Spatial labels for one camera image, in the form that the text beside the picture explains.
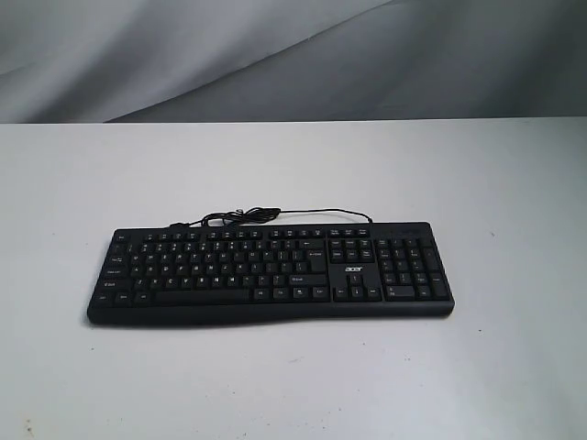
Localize black Acer keyboard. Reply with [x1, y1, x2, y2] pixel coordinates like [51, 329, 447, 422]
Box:
[87, 223, 455, 326]

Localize white backdrop cloth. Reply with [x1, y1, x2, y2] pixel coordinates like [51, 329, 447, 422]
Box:
[1, 1, 586, 123]

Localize black keyboard cable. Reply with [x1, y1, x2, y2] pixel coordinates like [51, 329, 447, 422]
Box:
[167, 206, 374, 230]

